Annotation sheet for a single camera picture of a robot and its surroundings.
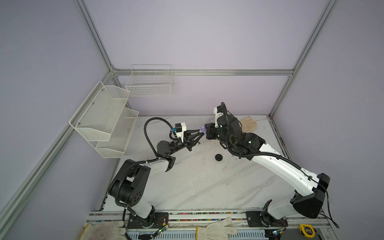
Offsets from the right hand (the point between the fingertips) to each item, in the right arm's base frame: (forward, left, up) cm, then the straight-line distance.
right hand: (203, 125), depth 69 cm
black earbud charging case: (+2, -10, -33) cm, 35 cm away
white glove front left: (-39, +48, -33) cm, 70 cm away
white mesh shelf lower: (+1, +53, -21) cm, 57 cm away
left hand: (-1, 0, -4) cm, 4 cm away
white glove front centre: (-38, -6, -34) cm, 51 cm away
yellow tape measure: (-37, -49, -33) cm, 70 cm away
